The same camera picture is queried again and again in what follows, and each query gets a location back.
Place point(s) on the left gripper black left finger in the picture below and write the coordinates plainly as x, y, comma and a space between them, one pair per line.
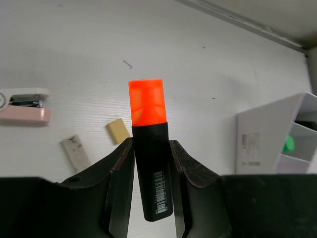
97, 201

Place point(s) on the white divided paper container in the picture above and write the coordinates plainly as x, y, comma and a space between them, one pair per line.
261, 133

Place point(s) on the pink white eraser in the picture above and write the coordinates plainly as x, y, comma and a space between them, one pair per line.
24, 105

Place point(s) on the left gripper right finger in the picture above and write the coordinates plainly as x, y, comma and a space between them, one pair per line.
198, 203

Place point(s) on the tan small eraser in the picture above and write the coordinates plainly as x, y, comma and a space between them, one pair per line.
118, 131

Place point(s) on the grey dirty eraser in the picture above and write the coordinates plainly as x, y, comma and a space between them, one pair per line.
76, 153

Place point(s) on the orange highlighter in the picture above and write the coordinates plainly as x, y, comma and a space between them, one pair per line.
151, 147

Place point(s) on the green highlighter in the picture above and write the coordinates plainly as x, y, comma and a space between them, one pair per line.
289, 145

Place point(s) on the aluminium frame rail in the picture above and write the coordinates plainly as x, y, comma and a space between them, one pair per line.
245, 23

